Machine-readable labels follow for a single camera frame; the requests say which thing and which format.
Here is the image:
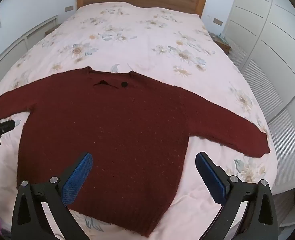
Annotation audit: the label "wooden nightstand right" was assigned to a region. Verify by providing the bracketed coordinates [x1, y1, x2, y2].
[209, 32, 230, 55]

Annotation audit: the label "dark red knit sweater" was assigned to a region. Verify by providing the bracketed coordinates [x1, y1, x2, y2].
[0, 67, 270, 237]

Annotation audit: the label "wall socket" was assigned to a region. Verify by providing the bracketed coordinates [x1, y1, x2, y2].
[65, 5, 74, 12]
[213, 18, 223, 26]

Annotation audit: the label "white low cabinet left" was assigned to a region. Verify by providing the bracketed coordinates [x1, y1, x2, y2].
[0, 15, 58, 81]

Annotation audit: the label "wall socket left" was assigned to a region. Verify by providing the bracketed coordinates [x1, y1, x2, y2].
[65, 5, 74, 12]

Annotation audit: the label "white wardrobe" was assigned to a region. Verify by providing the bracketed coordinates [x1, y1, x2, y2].
[223, 0, 295, 194]

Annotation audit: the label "wall socket right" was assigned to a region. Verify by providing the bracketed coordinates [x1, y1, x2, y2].
[213, 18, 223, 26]

